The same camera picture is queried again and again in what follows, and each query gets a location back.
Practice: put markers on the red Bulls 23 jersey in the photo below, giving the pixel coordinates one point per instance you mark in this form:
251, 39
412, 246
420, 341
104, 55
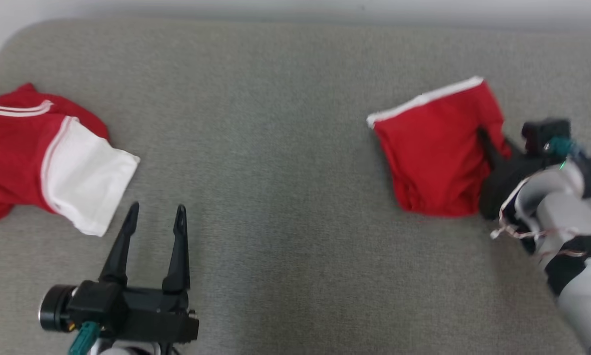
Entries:
24, 158

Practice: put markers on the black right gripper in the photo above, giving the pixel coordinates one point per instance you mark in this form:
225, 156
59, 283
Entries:
502, 182

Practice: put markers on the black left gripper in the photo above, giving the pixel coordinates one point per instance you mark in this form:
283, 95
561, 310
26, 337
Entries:
142, 315

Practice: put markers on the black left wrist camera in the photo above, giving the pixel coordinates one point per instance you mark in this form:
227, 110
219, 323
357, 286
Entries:
54, 308

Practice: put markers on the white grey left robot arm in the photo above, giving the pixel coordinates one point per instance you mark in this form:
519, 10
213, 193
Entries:
128, 349

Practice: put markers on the teal camera connector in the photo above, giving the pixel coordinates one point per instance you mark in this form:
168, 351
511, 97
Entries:
84, 337
562, 147

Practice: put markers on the grey fabric sofa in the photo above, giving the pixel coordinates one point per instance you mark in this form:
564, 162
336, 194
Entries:
285, 172

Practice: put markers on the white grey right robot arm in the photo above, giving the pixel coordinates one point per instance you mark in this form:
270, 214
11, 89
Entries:
572, 246

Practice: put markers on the teal right camera connector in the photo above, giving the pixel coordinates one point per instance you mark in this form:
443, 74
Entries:
562, 147

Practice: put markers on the teal left camera connector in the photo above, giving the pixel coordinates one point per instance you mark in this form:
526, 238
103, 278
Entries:
84, 337

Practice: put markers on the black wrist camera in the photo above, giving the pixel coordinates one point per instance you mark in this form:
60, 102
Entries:
542, 133
54, 308

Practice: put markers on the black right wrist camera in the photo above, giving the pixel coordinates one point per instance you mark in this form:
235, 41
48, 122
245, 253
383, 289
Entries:
542, 133

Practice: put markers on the red Bulls shorts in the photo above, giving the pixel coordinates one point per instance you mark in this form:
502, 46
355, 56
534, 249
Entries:
433, 148

